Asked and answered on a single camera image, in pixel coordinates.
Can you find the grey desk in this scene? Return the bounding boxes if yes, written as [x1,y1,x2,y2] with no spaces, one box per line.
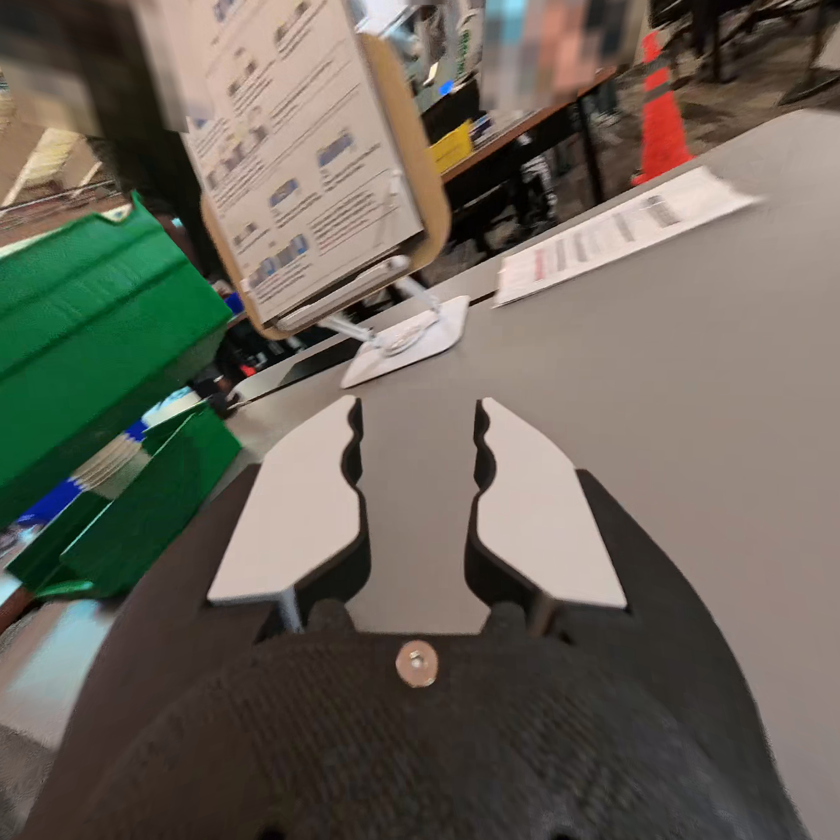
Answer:
[0,108,840,840]

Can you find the yellow plastic bin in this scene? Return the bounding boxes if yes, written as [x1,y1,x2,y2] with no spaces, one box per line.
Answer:
[430,121,473,173]

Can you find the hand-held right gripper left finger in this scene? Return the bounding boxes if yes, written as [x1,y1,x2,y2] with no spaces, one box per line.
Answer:
[206,394,373,634]

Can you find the laminated paper card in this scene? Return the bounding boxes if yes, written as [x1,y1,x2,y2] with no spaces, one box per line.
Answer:
[492,165,765,308]

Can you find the wooden table black legs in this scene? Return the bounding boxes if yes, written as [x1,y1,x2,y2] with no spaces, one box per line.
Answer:
[440,66,618,217]

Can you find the green plastic bin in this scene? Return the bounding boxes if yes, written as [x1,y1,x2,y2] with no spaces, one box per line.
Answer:
[7,407,244,601]
[0,190,234,526]

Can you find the orange traffic cone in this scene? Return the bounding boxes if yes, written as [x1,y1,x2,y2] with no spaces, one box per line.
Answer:
[631,31,695,186]

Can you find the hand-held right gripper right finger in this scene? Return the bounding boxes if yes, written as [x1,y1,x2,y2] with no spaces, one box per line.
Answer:
[463,395,629,636]

